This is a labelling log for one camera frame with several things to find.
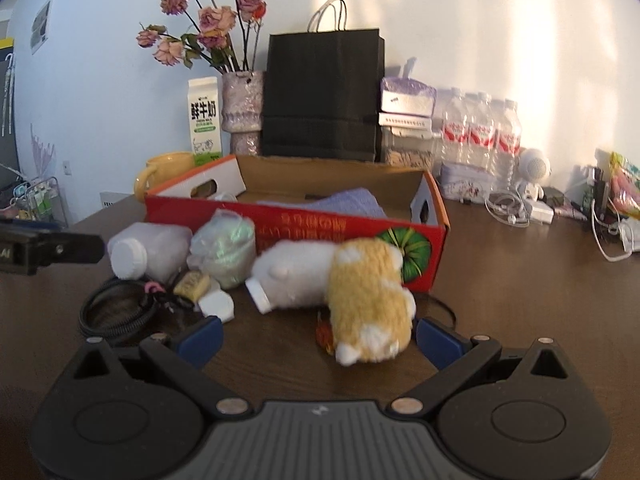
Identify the red cardboard box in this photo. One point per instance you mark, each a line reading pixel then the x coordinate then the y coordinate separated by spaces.
pixel 170 212

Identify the white printed tin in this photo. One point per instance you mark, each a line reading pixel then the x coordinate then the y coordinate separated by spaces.
pixel 465 185

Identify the yellow pink snack packet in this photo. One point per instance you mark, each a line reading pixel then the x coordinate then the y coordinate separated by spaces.
pixel 625 185

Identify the pink tube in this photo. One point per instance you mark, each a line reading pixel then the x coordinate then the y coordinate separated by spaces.
pixel 570 211

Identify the white earphones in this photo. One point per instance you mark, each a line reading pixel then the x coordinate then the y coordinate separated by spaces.
pixel 511 220

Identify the white charger adapter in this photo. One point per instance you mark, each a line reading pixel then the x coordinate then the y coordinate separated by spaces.
pixel 540 213

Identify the yellow white plush toy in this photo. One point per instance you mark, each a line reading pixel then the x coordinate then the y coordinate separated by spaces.
pixel 370 290

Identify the translucent jar white lid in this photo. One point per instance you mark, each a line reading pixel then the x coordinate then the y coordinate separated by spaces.
pixel 165 250

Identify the small black box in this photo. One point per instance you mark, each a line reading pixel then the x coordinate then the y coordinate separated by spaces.
pixel 552 195

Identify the black paper bag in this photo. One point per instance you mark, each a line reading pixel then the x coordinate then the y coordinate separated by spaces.
pixel 322 95

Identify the purple speckled vase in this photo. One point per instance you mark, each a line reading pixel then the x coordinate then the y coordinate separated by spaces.
pixel 242 110

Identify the white flat carton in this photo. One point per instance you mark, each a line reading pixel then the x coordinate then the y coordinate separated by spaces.
pixel 405 120

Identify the purple tissue pack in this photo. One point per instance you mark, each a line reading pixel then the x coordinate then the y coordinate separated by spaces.
pixel 407 102

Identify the small dark bottle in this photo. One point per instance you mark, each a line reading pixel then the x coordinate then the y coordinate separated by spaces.
pixel 597 190

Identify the purple wall decal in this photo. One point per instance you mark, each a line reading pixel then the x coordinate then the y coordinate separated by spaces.
pixel 40 152

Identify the yellow mug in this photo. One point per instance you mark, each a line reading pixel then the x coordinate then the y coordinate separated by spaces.
pixel 167 167

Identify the purple cloth pouch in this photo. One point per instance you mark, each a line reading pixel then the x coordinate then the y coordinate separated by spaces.
pixel 345 202

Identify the small orange charm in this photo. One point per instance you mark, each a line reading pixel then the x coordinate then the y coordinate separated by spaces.
pixel 325 335

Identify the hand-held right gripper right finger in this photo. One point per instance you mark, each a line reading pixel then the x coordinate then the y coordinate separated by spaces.
pixel 437 342

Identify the white crumpled cloth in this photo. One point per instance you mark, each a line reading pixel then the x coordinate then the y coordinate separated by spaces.
pixel 631 235

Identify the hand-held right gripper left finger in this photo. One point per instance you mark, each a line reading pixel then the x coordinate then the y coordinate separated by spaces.
pixel 202 341

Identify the white hanging umbrella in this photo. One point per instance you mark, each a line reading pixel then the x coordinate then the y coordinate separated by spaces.
pixel 7 95

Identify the dried pink roses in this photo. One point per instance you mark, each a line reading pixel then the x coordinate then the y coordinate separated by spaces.
pixel 215 17

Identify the clear jar of seeds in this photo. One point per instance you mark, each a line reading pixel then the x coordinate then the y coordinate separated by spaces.
pixel 410 155

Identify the white card at left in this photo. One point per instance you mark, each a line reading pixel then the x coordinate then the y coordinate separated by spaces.
pixel 112 199

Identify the iridescent plastic bag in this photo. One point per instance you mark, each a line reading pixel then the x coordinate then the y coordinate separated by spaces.
pixel 222 250

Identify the dark board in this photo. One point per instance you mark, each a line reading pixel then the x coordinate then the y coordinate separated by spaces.
pixel 6 160

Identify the white green milk carton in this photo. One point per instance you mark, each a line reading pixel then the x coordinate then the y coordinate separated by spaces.
pixel 205 120

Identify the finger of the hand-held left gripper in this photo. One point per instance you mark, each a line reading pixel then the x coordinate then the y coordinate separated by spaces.
pixel 20 223
pixel 75 249

